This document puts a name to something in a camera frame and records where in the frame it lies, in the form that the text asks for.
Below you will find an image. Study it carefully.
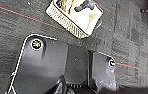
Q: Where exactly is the grey robot torso limb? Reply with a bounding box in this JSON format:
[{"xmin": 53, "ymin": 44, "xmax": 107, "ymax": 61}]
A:
[{"xmin": 52, "ymin": 75, "xmax": 73, "ymax": 94}]

